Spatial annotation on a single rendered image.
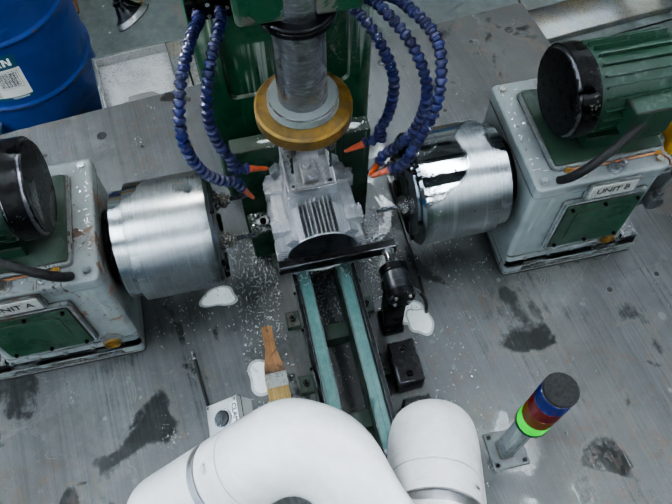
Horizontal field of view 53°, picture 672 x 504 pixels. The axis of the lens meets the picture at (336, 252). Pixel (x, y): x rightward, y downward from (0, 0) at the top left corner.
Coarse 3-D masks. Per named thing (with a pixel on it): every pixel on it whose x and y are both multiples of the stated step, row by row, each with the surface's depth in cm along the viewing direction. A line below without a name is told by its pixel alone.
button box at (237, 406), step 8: (224, 400) 123; (232, 400) 123; (240, 400) 123; (248, 400) 125; (208, 408) 124; (216, 408) 124; (224, 408) 123; (232, 408) 122; (240, 408) 122; (248, 408) 124; (208, 416) 124; (232, 416) 121; (240, 416) 121; (208, 424) 123; (216, 432) 122
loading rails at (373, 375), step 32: (352, 288) 151; (288, 320) 158; (320, 320) 147; (352, 320) 147; (320, 352) 144; (352, 352) 155; (320, 384) 139; (384, 384) 139; (352, 416) 144; (384, 416) 137; (384, 448) 134
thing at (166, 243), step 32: (128, 192) 135; (160, 192) 134; (192, 192) 134; (128, 224) 131; (160, 224) 131; (192, 224) 132; (128, 256) 132; (160, 256) 132; (192, 256) 133; (224, 256) 145; (128, 288) 136; (160, 288) 137; (192, 288) 140
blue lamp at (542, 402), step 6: (540, 384) 112; (540, 390) 110; (540, 396) 110; (540, 402) 111; (546, 402) 109; (540, 408) 112; (546, 408) 110; (552, 408) 109; (558, 408) 108; (570, 408) 109; (546, 414) 112; (552, 414) 111; (558, 414) 111
